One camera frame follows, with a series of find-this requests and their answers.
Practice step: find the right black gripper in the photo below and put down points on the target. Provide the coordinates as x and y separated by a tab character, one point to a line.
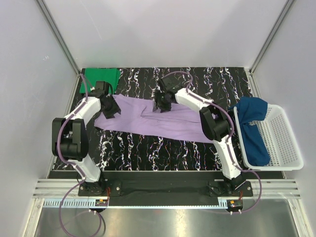
157	103

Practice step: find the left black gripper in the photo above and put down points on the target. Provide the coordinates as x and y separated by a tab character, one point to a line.
115	109

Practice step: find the purple t shirt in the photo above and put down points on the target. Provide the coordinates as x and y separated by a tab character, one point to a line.
137	116

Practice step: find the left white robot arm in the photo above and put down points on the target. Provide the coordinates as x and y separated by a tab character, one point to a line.
69	136

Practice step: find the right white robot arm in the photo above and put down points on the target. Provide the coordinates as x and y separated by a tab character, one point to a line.
216	124

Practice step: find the folded green t shirt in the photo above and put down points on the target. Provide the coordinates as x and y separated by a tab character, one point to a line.
110	75

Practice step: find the dark blue t shirt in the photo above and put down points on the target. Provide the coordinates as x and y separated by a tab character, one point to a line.
251	109

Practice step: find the white plastic basket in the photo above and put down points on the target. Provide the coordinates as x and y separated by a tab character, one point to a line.
279	139

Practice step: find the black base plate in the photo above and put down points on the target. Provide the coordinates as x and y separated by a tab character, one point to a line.
161	189

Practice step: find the aluminium rail frame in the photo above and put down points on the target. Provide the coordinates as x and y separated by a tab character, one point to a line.
265	185

